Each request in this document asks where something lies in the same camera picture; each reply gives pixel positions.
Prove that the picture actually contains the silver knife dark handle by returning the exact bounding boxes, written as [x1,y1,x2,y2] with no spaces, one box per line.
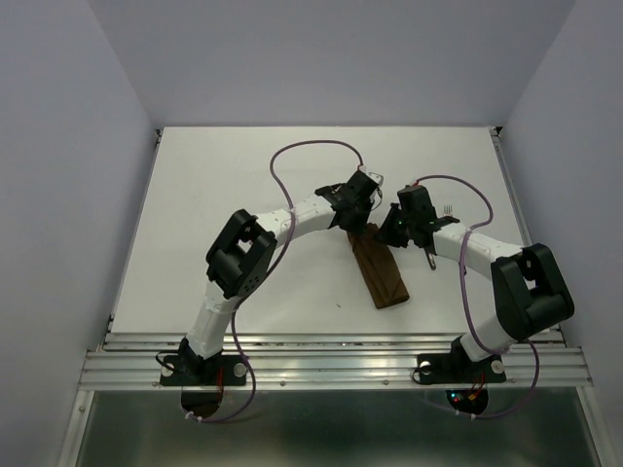
[424,248,437,270]

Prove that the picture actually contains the brown cloth napkin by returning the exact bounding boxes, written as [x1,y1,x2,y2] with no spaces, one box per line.
[348,223,410,309]

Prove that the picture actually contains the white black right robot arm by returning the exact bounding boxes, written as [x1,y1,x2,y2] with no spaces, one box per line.
[379,185,574,384]

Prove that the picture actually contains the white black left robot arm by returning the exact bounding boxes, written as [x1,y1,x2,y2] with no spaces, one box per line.
[161,168,384,386]

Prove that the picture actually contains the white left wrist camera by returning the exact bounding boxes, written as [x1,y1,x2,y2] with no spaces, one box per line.
[364,171,384,187]

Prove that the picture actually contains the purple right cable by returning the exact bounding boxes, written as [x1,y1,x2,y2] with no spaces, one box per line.
[411,175,540,420]

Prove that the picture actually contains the purple cable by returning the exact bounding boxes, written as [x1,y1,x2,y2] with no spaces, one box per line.
[183,140,366,424]
[411,175,540,420]

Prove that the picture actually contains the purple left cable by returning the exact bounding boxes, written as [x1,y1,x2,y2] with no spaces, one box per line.
[183,140,366,424]

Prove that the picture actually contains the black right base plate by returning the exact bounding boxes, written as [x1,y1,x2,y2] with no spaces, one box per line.
[411,353,506,387]

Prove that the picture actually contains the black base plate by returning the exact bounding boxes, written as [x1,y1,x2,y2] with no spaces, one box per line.
[155,353,247,387]
[411,353,506,387]

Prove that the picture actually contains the aluminium rail frame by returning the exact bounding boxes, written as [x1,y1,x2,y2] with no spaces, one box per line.
[59,126,619,466]

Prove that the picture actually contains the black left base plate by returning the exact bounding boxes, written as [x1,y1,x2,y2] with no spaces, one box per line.
[155,353,247,387]

